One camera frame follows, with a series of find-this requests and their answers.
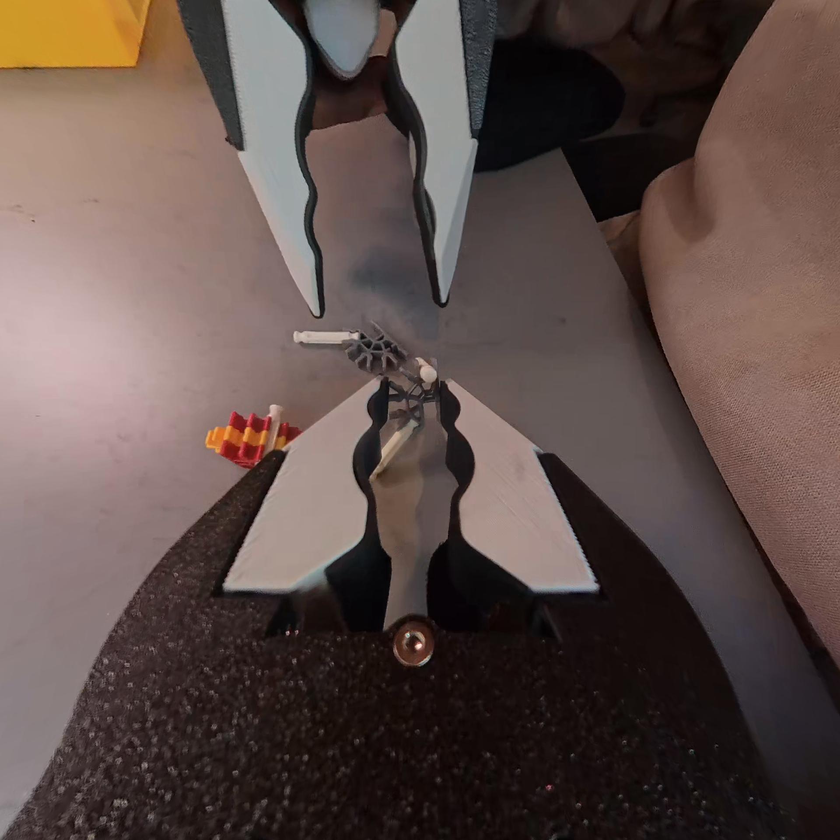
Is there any person's right forearm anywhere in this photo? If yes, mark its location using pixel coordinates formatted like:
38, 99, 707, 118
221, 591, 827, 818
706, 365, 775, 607
492, 0, 775, 73

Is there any red toy connector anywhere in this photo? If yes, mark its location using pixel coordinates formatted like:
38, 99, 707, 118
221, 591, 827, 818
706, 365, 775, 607
218, 433, 290, 469
226, 411, 303, 442

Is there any yellow toy connector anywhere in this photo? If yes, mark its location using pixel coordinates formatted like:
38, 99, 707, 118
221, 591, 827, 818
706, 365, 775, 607
205, 420, 296, 454

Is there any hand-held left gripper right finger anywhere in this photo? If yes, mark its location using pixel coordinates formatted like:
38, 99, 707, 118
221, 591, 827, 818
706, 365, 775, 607
427, 379, 600, 632

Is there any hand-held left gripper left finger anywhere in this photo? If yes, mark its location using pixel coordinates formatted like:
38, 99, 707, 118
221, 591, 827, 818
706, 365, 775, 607
222, 377, 392, 632

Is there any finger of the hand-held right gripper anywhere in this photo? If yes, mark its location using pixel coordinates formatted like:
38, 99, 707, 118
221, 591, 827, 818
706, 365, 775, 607
387, 0, 479, 308
222, 0, 327, 320

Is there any yellow plastic bin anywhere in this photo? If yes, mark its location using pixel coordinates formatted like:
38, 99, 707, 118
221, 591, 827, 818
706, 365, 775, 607
0, 0, 152, 68

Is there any person's beige sweater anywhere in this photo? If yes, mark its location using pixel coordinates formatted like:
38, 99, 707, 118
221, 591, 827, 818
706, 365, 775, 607
597, 0, 840, 664

